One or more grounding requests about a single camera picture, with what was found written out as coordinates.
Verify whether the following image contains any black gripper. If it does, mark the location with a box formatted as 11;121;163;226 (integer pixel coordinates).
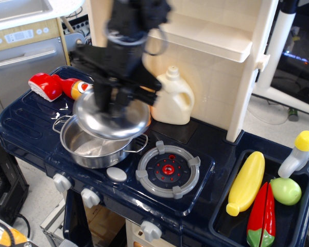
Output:
72;43;162;116

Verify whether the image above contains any stainless steel pot lid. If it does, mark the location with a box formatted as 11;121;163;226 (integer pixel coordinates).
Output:
73;90;150;140

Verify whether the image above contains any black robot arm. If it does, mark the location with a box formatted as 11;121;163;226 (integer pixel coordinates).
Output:
72;1;171;117

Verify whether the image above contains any red toy ketchup bottle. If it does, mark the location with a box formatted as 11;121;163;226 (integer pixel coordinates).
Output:
52;75;93;100

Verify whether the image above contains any cream toy detergent jug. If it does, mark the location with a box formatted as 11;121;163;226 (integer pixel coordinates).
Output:
151;65;195;125

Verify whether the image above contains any red white toy sushi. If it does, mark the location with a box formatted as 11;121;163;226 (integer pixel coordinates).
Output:
28;73;63;102

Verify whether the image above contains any grey oval button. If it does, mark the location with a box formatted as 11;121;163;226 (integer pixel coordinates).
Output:
106;167;127;182

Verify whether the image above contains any grey toy stove burner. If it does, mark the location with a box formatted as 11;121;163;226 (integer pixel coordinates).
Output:
135;141;201;199

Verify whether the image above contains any silver toy dishwasher unit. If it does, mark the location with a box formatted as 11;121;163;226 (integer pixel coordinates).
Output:
0;1;84;113

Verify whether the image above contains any grey stove knob left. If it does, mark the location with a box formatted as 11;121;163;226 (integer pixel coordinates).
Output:
53;173;72;192

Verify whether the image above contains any grey stove knob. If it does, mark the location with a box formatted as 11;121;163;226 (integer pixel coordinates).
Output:
53;173;72;192
81;188;100;208
140;221;162;242

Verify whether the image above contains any grey stove knob middle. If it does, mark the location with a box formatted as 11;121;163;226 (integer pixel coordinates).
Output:
81;188;100;208

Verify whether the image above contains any grey stove knob right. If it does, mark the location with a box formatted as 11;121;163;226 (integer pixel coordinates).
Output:
140;221;162;242

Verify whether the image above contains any black equipment case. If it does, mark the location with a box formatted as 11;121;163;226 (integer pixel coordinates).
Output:
0;145;29;225

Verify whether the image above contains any yellow toy squash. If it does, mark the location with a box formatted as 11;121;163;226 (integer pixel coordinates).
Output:
226;151;265;217

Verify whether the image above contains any navy toy kitchen counter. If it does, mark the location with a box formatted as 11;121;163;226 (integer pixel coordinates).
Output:
0;65;309;247

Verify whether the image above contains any grey yellow toy faucet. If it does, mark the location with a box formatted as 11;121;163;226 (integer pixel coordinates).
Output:
278;130;309;178

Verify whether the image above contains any green toy apple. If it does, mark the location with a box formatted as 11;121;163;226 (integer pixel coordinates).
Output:
270;178;302;206

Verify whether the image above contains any red toy chili pepper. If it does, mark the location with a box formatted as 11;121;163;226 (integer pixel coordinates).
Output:
246;182;276;246

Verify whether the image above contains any white metal stand frame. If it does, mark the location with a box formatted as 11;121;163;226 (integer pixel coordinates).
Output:
253;1;309;114

